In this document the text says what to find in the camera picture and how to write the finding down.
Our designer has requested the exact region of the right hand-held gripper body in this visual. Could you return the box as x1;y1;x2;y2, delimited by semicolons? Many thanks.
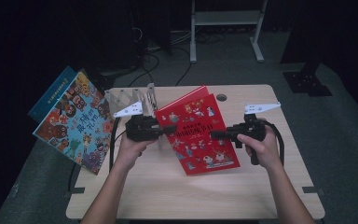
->
227;101;282;166

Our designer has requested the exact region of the person's right hand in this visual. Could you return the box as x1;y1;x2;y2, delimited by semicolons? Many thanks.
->
236;123;282;169

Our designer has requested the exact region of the white metal stand frame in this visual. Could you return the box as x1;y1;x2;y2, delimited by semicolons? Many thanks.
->
189;0;269;64

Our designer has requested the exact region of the black stand base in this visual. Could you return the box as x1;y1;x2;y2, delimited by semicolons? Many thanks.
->
281;60;334;98

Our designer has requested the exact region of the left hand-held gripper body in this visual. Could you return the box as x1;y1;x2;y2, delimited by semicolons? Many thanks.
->
113;101;165;143

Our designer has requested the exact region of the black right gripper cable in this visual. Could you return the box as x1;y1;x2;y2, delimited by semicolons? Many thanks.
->
261;119;286;166

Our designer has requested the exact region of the black floor cable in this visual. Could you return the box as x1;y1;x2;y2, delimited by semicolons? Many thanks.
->
174;46;194;87
128;51;161;89

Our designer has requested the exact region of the grey tape strip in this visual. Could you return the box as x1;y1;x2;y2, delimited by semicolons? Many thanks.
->
302;185;326;197
63;186;86;199

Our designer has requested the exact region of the blue animal picture book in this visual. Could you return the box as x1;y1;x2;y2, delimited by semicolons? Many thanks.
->
32;71;119;174

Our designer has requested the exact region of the black cable under table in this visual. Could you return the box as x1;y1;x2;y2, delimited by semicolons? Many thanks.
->
67;161;79;193

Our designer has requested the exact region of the translucent expandable book stand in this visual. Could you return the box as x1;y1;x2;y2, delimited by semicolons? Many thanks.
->
103;82;169;151

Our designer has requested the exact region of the dark blue monster picture book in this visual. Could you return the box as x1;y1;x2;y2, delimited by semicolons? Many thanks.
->
27;65;77;124

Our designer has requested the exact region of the person's left hand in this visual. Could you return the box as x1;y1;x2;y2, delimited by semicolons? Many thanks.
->
114;134;159;171

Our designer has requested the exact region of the red picture book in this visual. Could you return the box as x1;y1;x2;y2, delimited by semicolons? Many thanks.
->
154;85;241;176

